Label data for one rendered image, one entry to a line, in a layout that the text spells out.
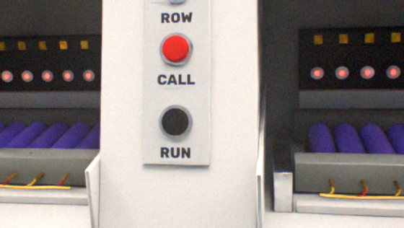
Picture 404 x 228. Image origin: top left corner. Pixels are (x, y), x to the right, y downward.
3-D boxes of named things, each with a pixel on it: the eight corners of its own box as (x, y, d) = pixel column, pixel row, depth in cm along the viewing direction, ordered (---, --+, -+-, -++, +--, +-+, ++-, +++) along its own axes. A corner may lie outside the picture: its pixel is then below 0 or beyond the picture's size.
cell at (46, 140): (71, 140, 49) (42, 170, 42) (51, 140, 49) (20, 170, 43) (68, 121, 48) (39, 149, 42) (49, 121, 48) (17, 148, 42)
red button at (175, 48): (188, 61, 31) (188, 34, 31) (161, 62, 31) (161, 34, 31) (190, 63, 32) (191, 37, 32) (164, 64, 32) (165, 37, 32)
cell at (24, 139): (49, 140, 49) (17, 170, 43) (30, 140, 49) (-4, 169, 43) (47, 121, 48) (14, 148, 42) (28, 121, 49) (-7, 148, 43)
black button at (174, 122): (187, 136, 30) (188, 107, 31) (161, 135, 31) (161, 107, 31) (190, 135, 31) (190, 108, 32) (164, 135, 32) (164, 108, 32)
